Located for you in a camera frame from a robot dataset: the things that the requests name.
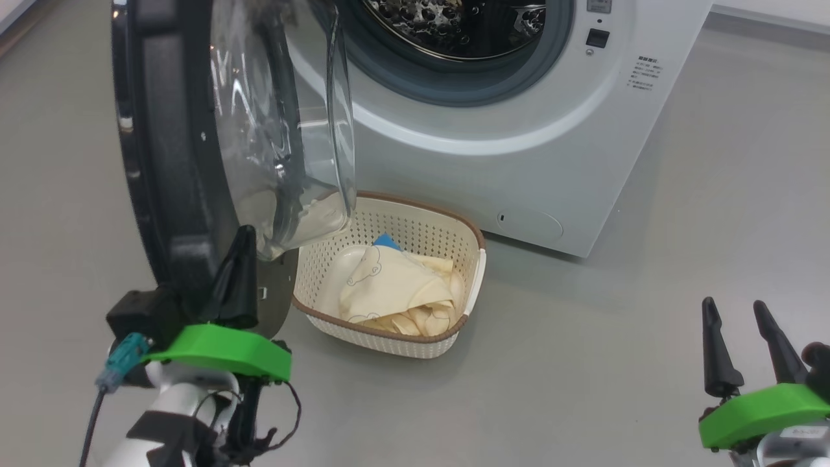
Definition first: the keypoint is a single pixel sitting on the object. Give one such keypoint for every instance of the white front-load washing machine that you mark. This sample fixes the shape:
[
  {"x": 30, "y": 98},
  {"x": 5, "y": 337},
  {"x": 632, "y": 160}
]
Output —
[{"x": 519, "y": 188}]

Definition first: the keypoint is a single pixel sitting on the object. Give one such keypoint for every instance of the cream perforated laundry basket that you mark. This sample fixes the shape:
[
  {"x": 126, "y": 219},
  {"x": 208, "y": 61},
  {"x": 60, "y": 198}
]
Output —
[{"x": 389, "y": 340}]

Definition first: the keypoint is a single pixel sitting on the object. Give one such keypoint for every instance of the grey warning sticker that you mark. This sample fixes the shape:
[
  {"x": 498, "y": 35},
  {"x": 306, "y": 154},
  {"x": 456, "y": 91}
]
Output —
[{"x": 600, "y": 5}]

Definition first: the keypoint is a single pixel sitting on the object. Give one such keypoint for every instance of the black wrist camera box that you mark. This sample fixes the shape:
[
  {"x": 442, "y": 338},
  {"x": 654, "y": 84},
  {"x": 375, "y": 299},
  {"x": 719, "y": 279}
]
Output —
[
  {"x": 818, "y": 370},
  {"x": 142, "y": 314}
]

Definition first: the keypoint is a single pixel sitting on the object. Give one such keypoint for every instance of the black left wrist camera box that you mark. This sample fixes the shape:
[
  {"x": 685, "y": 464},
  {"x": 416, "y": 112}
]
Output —
[{"x": 142, "y": 314}]

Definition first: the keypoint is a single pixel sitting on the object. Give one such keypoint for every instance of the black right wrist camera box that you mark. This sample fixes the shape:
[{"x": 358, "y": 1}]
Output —
[{"x": 818, "y": 370}]

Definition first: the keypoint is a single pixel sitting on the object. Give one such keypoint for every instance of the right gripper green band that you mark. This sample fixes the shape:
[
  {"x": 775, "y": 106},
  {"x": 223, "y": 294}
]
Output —
[{"x": 758, "y": 415}]

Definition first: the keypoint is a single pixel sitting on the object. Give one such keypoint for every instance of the black round glass washer door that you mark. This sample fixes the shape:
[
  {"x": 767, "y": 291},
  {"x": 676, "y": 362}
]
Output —
[{"x": 175, "y": 162}]

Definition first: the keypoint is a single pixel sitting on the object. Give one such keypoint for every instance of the stainless steel washing machine drum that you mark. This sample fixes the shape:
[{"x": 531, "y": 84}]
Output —
[{"x": 454, "y": 26}]

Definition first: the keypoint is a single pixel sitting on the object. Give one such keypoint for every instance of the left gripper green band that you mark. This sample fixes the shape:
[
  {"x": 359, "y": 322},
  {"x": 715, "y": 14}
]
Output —
[{"x": 220, "y": 350}]

